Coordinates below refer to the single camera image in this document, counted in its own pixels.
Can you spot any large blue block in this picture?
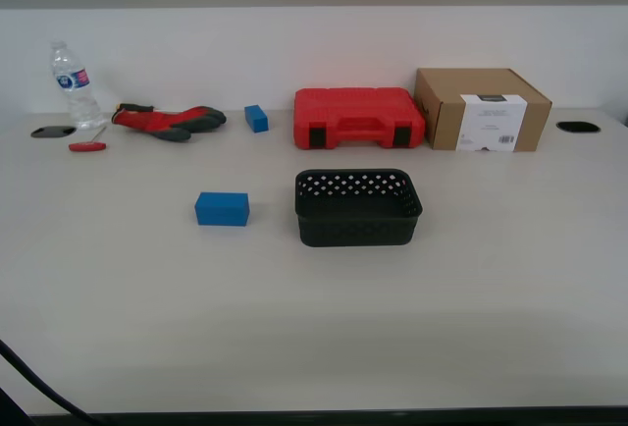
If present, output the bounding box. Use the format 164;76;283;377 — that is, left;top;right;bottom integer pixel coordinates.
193;191;250;227

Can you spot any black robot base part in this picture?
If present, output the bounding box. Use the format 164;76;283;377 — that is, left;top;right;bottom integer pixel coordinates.
0;386;31;426

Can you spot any black plastic mesh basket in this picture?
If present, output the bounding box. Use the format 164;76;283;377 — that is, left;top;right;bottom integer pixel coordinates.
293;168;424;248

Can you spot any small blue block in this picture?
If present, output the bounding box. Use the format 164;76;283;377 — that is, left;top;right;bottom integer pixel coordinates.
243;104;270;133

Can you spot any red plastic tool case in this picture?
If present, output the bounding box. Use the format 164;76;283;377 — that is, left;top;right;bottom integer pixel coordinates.
293;87;427;151

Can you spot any red and black work glove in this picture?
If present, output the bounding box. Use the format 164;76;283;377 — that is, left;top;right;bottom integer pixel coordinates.
111;103;228;143

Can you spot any brown cardboard box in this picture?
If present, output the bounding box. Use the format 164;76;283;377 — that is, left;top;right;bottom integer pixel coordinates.
414;68;553;153

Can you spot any clear plastic water bottle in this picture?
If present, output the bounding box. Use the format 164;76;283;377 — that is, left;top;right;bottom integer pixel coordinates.
49;39;106;131

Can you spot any black oval grommet cover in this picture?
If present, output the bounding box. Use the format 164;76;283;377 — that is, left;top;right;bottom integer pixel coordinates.
30;125;78;139

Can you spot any red T-handle hex key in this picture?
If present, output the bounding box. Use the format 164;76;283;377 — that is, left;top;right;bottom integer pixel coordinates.
68;126;108;153

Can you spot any thick black cable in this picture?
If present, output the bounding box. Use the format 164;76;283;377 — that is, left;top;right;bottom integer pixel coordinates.
0;337;95;426

